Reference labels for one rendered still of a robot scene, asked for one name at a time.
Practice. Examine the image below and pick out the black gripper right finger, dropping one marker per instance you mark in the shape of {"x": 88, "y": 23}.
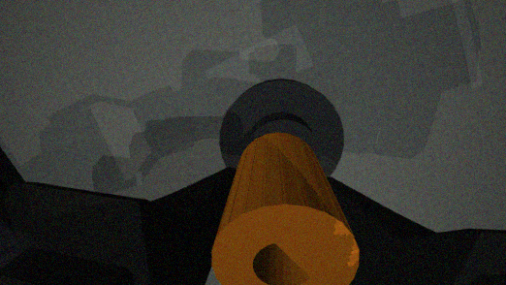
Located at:
{"x": 394, "y": 250}

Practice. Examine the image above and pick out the orange knob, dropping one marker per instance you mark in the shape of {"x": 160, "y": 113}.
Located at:
{"x": 282, "y": 224}

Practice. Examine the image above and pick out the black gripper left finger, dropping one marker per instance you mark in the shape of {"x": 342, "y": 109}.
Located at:
{"x": 166, "y": 241}

